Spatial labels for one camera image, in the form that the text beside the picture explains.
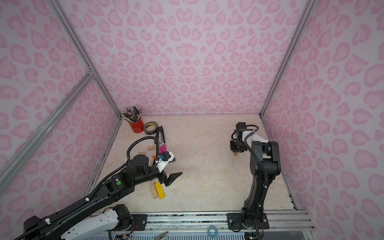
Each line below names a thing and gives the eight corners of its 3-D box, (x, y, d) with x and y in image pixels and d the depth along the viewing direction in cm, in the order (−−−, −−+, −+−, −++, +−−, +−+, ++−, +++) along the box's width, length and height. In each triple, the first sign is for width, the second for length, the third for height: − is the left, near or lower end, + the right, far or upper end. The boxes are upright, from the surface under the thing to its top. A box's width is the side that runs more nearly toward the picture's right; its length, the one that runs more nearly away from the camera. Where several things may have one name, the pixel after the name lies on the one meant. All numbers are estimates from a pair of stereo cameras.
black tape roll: (143, 134, 111) (142, 132, 109) (146, 123, 118) (145, 121, 116) (155, 134, 111) (155, 132, 109) (158, 123, 118) (157, 121, 116)
